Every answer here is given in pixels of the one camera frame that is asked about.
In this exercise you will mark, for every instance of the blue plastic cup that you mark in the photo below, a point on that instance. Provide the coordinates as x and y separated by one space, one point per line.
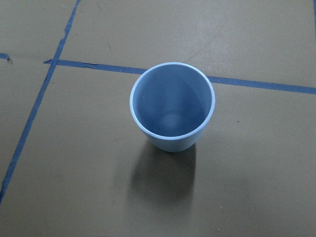
172 103

